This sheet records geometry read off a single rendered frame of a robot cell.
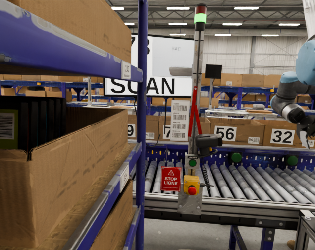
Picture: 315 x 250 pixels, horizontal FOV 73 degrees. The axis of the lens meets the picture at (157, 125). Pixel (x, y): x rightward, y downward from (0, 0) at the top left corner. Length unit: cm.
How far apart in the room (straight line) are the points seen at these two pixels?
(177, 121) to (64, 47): 86
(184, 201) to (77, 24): 99
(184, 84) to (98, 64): 88
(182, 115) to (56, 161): 81
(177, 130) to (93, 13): 76
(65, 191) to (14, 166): 8
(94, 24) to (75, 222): 27
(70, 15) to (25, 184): 19
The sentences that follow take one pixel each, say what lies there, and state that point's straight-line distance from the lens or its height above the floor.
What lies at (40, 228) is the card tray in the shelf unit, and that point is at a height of 116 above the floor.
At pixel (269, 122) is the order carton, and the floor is 103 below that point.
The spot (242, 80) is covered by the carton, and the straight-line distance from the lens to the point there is 639.
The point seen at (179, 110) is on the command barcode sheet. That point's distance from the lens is 101.
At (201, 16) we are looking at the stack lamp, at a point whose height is 161.
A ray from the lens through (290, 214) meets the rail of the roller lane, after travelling 131.
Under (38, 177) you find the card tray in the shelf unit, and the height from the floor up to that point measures 121.
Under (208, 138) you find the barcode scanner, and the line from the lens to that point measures 99.
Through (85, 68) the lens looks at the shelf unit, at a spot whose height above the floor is 132.
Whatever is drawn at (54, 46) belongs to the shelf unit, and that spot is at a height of 133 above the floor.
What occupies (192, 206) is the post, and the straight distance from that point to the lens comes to 117.
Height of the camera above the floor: 130
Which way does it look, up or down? 10 degrees down
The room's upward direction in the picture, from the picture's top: 2 degrees clockwise
